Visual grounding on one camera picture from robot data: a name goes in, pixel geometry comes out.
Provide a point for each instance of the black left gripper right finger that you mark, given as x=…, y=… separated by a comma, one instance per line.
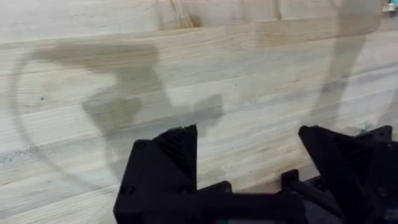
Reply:
x=351, y=168

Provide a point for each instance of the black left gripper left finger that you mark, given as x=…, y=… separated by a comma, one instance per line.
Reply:
x=166, y=165

